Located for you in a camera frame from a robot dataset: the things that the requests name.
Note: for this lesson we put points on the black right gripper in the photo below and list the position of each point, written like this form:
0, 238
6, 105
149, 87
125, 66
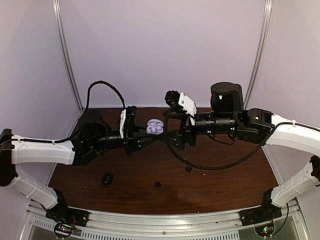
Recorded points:
185, 127

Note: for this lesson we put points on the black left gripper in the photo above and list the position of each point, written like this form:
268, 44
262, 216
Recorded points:
139, 146

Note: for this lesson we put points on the lilac earbud charging case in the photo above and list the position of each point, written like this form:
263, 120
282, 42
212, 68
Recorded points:
155, 127

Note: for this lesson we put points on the black oval charging case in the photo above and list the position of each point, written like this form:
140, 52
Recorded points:
107, 178

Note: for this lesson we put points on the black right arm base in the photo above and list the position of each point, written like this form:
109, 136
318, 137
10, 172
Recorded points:
266, 212

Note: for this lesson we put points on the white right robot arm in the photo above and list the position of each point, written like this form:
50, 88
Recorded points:
256, 126

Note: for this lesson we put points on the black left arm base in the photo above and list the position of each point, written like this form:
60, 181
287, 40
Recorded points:
62, 213

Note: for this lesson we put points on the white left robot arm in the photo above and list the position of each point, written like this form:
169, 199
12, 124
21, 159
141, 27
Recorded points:
93, 135

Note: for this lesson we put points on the black earbud right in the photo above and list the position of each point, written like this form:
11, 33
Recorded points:
189, 169

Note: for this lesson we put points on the black earbud small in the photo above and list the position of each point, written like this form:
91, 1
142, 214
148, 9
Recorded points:
157, 184

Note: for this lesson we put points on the left circuit board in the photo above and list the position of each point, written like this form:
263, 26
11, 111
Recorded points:
63, 230

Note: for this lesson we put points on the circuit board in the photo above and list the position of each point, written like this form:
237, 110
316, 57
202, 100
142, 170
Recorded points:
63, 230
265, 230

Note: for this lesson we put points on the right circuit board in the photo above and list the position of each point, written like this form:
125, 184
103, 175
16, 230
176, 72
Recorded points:
265, 230

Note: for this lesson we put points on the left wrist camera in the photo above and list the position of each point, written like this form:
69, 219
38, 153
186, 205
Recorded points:
127, 122

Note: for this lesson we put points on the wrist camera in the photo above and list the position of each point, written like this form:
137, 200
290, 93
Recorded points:
182, 103
127, 122

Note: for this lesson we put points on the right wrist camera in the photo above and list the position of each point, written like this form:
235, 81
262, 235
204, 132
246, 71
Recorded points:
182, 103

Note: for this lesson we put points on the left aluminium frame post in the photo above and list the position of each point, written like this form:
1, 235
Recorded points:
56, 4

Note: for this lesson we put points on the aluminium frame post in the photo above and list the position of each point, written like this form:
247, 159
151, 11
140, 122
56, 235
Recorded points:
263, 36
56, 4

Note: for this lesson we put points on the right aluminium frame post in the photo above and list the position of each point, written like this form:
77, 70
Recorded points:
263, 36

